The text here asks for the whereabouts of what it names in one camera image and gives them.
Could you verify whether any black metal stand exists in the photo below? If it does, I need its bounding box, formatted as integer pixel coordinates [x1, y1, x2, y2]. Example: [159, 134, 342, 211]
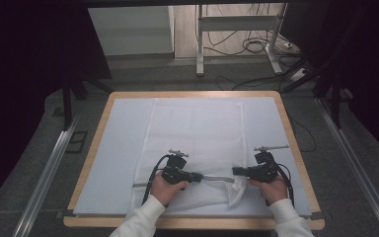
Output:
[60, 73, 114, 132]
[280, 58, 343, 130]

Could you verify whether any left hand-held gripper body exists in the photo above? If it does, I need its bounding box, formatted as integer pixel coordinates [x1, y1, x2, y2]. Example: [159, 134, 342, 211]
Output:
[161, 149, 190, 185]

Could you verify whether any person's left hand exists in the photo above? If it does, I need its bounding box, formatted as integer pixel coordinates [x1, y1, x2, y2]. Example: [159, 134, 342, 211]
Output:
[149, 172, 190, 207]

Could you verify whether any aluminium floor rail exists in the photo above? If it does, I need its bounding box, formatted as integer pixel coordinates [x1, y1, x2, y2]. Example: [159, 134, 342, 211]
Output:
[315, 98, 379, 237]
[12, 108, 83, 237]

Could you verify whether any long black floor cable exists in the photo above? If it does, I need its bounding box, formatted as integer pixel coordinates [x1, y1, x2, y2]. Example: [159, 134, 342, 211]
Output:
[216, 73, 292, 92]

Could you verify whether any bundle of black floor cables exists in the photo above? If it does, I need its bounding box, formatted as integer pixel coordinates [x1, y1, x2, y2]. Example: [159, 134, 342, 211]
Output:
[203, 3, 279, 57]

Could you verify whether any person's right hand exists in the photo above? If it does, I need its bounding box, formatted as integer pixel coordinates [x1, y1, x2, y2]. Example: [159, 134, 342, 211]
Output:
[248, 174, 289, 205]

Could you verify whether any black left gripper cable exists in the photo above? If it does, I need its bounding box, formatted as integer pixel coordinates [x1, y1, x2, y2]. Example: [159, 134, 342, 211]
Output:
[141, 154, 172, 205]

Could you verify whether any thin black floor cable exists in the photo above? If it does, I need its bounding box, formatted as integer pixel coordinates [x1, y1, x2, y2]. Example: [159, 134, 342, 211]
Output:
[289, 116, 318, 153]

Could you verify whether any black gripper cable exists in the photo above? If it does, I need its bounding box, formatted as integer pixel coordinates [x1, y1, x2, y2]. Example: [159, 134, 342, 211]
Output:
[268, 156, 296, 207]
[141, 154, 172, 205]

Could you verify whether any wooden-edged table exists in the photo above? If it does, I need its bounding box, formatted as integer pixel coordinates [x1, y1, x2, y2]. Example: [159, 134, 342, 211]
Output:
[62, 91, 326, 231]

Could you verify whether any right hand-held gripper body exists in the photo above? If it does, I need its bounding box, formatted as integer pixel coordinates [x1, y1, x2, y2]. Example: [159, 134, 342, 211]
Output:
[250, 144, 290, 184]

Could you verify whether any white metal desk frame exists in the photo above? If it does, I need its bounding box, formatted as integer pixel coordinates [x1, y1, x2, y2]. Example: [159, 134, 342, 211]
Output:
[195, 3, 287, 77]

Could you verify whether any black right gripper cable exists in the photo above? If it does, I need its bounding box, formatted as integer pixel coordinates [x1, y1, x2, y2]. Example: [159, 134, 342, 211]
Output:
[268, 156, 296, 207]

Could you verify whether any white cloth towel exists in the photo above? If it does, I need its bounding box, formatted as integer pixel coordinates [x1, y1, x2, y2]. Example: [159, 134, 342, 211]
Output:
[131, 98, 249, 213]

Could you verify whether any white power strip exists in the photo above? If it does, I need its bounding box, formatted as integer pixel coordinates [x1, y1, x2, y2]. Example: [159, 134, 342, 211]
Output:
[290, 67, 309, 82]

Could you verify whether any black floor outlet box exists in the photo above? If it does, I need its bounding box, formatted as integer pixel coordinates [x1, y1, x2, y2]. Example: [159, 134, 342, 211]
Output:
[65, 130, 89, 154]

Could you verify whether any white cabinet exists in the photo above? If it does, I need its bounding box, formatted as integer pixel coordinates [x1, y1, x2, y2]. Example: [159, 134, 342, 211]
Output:
[88, 5, 176, 57]

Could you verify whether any dark curtain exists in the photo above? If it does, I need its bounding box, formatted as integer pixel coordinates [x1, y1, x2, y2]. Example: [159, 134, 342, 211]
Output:
[0, 0, 113, 213]
[279, 0, 379, 166]

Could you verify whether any white table mat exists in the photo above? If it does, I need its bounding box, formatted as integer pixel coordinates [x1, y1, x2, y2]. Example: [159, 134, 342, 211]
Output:
[73, 97, 313, 217]

